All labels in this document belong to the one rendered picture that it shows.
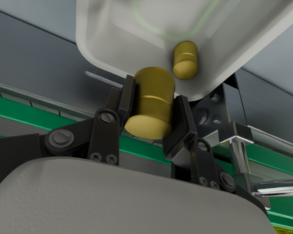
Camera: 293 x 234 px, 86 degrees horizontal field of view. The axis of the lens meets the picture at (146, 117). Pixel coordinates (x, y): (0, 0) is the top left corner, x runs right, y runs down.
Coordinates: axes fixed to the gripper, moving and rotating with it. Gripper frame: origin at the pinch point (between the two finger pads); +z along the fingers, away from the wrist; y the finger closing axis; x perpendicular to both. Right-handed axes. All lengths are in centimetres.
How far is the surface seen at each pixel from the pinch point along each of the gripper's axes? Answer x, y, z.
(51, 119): -11.9, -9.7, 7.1
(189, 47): 2.1, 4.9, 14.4
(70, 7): -0.9, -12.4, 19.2
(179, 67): -0.1, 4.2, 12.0
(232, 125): -0.9, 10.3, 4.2
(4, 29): -7.0, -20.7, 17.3
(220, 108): -1.5, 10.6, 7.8
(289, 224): -12.7, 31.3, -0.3
